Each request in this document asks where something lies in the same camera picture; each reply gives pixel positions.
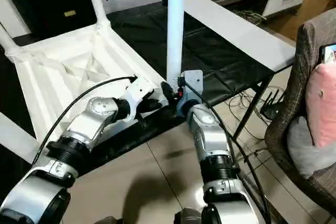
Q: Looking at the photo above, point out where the brown plaid armchair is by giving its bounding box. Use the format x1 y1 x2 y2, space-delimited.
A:
264 7 336 204

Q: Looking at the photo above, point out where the black work mat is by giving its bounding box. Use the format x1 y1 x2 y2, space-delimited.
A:
0 1 274 180

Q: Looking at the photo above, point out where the thin black floor cable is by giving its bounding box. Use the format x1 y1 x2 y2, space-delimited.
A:
228 84 268 141

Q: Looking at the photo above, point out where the dark right robot foot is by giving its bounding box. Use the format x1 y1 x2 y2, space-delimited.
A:
174 207 208 224

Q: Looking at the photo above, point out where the pink cushion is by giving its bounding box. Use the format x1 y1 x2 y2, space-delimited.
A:
306 62 336 148

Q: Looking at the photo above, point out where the black wifi router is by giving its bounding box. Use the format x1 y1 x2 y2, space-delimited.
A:
259 89 286 122

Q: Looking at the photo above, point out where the smartphone with lit screen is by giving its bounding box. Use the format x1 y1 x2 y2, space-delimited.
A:
319 43 336 65

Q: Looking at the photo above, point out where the grey cushion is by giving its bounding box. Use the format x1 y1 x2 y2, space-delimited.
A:
286 115 336 180

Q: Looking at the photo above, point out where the white plastic table top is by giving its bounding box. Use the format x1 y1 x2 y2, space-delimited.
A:
5 22 172 156

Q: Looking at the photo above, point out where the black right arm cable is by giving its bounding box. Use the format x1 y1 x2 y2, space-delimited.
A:
181 77 272 224

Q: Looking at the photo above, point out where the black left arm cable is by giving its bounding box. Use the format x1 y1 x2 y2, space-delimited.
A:
31 76 139 167

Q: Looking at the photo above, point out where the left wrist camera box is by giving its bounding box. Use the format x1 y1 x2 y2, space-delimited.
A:
124 77 155 122

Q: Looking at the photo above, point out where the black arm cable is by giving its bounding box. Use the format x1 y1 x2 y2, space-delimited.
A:
181 77 272 224
31 76 139 167

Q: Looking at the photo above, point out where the dark left robot foot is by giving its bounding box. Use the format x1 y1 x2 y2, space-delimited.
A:
96 216 124 224

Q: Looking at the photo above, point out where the dark robot foot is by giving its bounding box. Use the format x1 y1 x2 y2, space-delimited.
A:
174 207 208 224
96 216 124 224

